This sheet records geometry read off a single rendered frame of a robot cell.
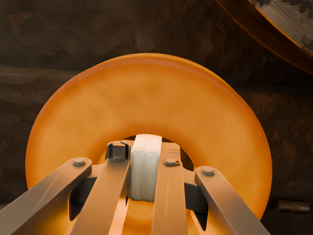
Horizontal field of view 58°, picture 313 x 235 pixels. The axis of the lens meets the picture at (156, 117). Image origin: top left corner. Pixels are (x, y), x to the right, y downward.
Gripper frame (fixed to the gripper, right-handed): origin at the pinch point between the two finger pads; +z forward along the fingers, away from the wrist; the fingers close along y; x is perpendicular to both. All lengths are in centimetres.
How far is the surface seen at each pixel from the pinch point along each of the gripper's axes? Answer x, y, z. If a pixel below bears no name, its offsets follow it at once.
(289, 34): 7.6, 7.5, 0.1
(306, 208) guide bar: -8.5, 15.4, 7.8
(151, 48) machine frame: 5.3, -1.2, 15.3
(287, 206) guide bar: -8.5, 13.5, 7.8
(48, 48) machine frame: 4.6, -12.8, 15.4
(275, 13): 8.7, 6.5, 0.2
